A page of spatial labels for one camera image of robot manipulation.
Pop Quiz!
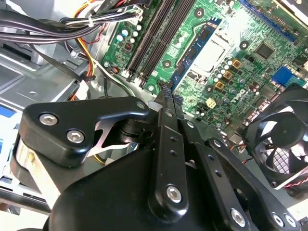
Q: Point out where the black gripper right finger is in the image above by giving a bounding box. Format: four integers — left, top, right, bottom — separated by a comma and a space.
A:
172, 94, 303, 231

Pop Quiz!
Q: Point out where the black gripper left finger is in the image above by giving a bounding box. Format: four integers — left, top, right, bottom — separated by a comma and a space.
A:
9, 87, 190, 218

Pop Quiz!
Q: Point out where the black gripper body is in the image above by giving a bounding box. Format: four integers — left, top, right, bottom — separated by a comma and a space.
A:
43, 117, 228, 231

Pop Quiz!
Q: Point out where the blue RAM stick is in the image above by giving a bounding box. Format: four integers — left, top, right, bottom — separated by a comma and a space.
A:
168, 18, 222, 93

